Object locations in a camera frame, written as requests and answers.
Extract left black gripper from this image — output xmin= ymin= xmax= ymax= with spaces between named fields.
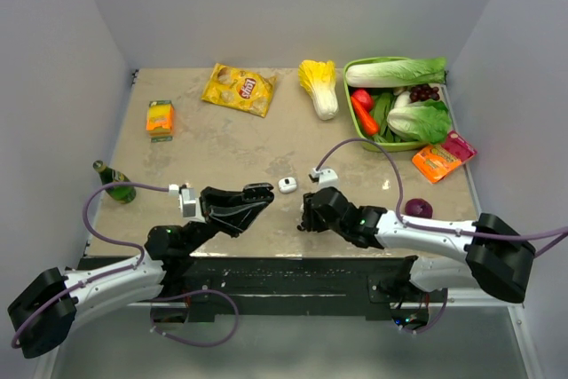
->
xmin=182 ymin=186 xmax=268 ymax=255

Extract white earbud charging case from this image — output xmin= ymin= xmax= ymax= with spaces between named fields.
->
xmin=278 ymin=177 xmax=297 ymax=194

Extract black earbud charging case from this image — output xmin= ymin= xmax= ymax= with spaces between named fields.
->
xmin=243 ymin=183 xmax=273 ymax=194

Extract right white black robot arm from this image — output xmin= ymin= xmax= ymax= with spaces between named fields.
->
xmin=298 ymin=187 xmax=535 ymax=304

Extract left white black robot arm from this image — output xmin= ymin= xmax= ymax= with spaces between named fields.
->
xmin=8 ymin=183 xmax=274 ymax=359

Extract purple round object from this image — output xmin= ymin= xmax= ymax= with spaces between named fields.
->
xmin=405 ymin=198 xmax=433 ymax=218

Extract green plastic basket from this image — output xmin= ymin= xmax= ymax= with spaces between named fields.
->
xmin=343 ymin=56 xmax=449 ymax=153

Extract orange carrot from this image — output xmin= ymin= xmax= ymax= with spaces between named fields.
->
xmin=351 ymin=96 xmax=380 ymax=137

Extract green glass bottle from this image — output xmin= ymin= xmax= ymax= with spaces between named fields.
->
xmin=92 ymin=160 xmax=138 ymax=205

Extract orange pink snack packet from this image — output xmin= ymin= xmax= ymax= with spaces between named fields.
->
xmin=412 ymin=130 xmax=477 ymax=184

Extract red pepper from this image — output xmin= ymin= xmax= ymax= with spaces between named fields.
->
xmin=351 ymin=88 xmax=375 ymax=112

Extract dark green spinach leaves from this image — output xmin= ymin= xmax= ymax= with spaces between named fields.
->
xmin=371 ymin=91 xmax=410 ymax=144

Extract yellow Lays chips bag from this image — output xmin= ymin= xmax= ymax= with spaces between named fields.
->
xmin=201 ymin=63 xmax=278 ymax=117

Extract yellow napa cabbage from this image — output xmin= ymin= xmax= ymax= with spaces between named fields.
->
xmin=298 ymin=59 xmax=339 ymax=121

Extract green lettuce head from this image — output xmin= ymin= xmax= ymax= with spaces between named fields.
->
xmin=387 ymin=100 xmax=452 ymax=144

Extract dark purple grapes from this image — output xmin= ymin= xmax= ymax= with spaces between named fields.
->
xmin=410 ymin=83 xmax=440 ymax=103

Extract long green white cabbage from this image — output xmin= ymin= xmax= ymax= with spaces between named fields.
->
xmin=344 ymin=57 xmax=447 ymax=88

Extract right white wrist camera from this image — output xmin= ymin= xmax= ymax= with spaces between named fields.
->
xmin=309 ymin=168 xmax=339 ymax=189

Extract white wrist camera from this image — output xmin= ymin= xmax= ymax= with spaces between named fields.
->
xmin=168 ymin=184 xmax=198 ymax=218
xmin=309 ymin=168 xmax=339 ymax=189

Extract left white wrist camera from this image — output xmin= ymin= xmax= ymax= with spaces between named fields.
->
xmin=168 ymin=184 xmax=198 ymax=218

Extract black base mount frame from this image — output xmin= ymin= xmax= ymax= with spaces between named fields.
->
xmin=67 ymin=251 xmax=443 ymax=327

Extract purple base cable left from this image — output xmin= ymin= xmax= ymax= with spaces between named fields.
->
xmin=149 ymin=286 xmax=241 ymax=347

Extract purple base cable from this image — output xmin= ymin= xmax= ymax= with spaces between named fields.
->
xmin=149 ymin=286 xmax=241 ymax=347
xmin=397 ymin=289 xmax=448 ymax=336

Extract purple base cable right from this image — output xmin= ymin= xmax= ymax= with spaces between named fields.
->
xmin=397 ymin=289 xmax=448 ymax=336

